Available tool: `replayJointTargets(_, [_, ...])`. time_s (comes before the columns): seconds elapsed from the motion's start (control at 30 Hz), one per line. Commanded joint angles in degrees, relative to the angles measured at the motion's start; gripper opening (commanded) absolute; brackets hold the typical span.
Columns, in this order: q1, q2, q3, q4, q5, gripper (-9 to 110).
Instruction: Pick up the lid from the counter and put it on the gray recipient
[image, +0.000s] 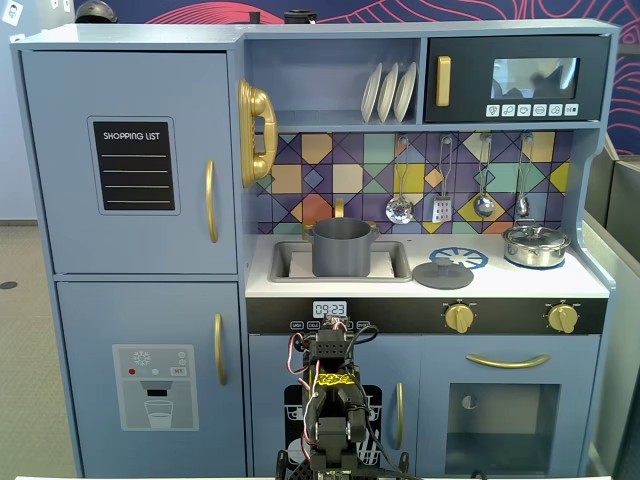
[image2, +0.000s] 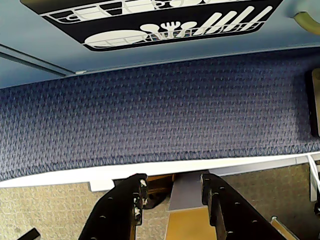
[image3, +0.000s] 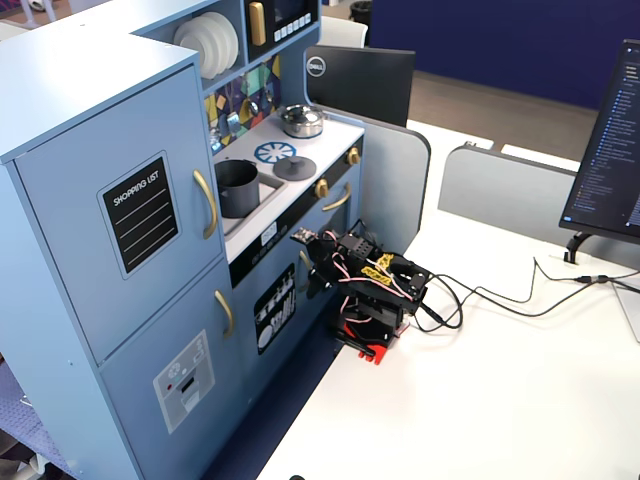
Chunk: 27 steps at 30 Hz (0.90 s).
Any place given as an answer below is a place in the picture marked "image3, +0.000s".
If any gold microwave handle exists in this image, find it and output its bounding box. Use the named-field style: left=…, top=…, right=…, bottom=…
left=248, top=1, right=268, bottom=47

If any black monitor with lit screen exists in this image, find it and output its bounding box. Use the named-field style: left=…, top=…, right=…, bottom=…
left=558, top=38, right=640, bottom=265

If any black cable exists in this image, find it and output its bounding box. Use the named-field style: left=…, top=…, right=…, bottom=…
left=413, top=256, right=640, bottom=334
left=533, top=256, right=640, bottom=296

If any gold oven door handle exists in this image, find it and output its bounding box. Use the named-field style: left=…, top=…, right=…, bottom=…
left=321, top=181, right=353, bottom=213

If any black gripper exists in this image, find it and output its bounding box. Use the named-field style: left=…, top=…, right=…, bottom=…
left=305, top=230, right=362, bottom=302

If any gold dishwasher door handle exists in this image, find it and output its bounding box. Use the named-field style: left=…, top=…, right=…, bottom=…
left=297, top=249, right=313, bottom=293

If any gold freezer door handle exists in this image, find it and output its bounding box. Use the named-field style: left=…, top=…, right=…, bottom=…
left=214, top=289, right=236, bottom=339

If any steel pot lid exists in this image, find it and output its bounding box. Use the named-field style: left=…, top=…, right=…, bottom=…
left=277, top=103, right=327, bottom=126

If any black shopping list board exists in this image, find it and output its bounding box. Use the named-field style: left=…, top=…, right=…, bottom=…
left=96, top=150, right=182, bottom=282

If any gray pot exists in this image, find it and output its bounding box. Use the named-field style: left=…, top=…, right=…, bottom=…
left=214, top=159, right=262, bottom=220

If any red arm base clamp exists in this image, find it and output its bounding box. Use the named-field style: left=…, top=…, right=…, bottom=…
left=327, top=294, right=412, bottom=367

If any black trash bin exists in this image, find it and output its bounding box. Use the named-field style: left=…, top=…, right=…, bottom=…
left=349, top=0, right=374, bottom=25

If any gold fridge door handle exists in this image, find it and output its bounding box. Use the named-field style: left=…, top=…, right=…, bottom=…
left=192, top=168, right=220, bottom=241

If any steel hanging utensil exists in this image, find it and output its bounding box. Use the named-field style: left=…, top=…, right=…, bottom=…
left=247, top=74, right=262, bottom=117

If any steel pot with blue band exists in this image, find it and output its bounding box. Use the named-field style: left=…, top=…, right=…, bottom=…
left=279, top=112, right=325, bottom=140

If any gray desk divider panel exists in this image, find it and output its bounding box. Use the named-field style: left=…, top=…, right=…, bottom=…
left=319, top=107, right=433, bottom=261
left=437, top=144, right=584, bottom=245

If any white chair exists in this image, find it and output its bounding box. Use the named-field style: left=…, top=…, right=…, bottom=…
left=319, top=15, right=369, bottom=50

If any white plate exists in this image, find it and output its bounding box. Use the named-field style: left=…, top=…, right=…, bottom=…
left=202, top=10, right=241, bottom=70
left=192, top=13, right=232, bottom=76
left=173, top=18, right=217, bottom=80

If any blue toy kitchen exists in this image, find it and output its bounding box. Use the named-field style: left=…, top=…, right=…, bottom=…
left=0, top=0, right=367, bottom=480

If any black Dell monitor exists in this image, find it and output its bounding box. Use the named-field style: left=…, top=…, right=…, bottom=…
left=304, top=44, right=417, bottom=129

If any black toy microwave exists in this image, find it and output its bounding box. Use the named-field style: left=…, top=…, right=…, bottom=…
left=244, top=0, right=322, bottom=64

